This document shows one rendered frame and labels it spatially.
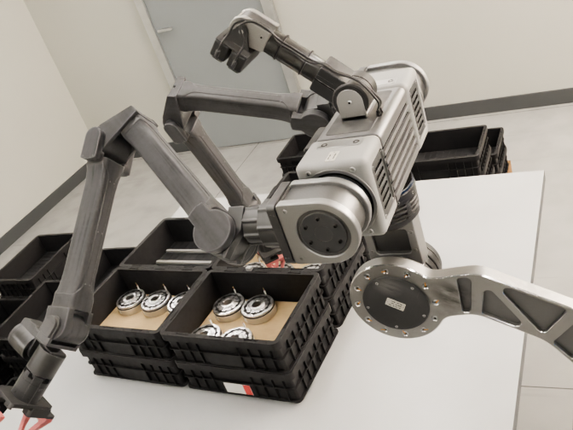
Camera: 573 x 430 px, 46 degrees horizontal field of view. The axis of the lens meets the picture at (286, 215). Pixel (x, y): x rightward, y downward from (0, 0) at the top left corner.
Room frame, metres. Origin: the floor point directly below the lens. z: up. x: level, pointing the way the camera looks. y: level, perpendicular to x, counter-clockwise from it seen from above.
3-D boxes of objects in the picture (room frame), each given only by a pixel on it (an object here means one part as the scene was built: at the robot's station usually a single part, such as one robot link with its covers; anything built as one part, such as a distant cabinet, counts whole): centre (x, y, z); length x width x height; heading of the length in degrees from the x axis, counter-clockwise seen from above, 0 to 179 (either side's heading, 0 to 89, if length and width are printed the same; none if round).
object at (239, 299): (1.72, 0.26, 0.86); 0.10 x 0.10 x 0.01
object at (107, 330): (1.83, 0.54, 0.92); 0.40 x 0.30 x 0.02; 55
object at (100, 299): (1.83, 0.54, 0.87); 0.40 x 0.30 x 0.11; 55
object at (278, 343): (1.60, 0.21, 0.92); 0.40 x 0.30 x 0.02; 55
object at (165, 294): (1.88, 0.50, 0.86); 0.10 x 0.10 x 0.01
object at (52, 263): (3.13, 1.28, 0.37); 0.40 x 0.30 x 0.45; 149
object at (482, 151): (2.76, -0.77, 0.37); 0.40 x 0.30 x 0.45; 58
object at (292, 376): (1.60, 0.21, 0.76); 0.40 x 0.30 x 0.12; 55
